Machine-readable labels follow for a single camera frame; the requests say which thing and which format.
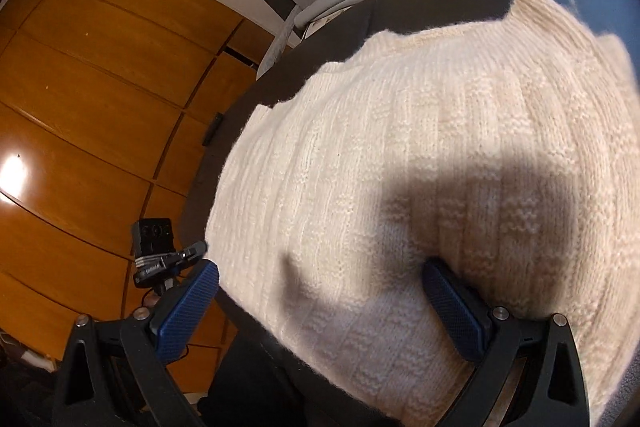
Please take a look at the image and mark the small black bar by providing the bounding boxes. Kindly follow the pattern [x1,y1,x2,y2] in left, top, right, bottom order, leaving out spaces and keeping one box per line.
[202,113,224,145]

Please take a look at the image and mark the white knit sweater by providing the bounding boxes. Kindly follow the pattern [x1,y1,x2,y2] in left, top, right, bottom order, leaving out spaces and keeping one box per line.
[205,0,640,427]

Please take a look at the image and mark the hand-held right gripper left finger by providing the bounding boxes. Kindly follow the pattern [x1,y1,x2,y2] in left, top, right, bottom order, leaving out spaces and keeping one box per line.
[50,259,221,427]

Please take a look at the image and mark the white paper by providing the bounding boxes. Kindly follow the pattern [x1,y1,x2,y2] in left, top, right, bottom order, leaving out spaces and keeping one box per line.
[300,14,331,40]

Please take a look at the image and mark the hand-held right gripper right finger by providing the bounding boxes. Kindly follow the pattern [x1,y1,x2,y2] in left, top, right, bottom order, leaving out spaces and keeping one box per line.
[423,258,592,427]

